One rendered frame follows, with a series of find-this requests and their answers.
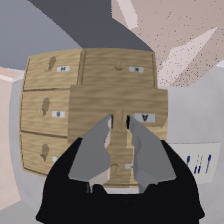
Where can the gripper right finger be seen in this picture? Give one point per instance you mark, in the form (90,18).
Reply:
(157,163)

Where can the wooden chest of drawers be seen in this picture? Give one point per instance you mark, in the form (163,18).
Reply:
(64,138)

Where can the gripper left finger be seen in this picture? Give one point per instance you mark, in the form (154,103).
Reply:
(84,163)

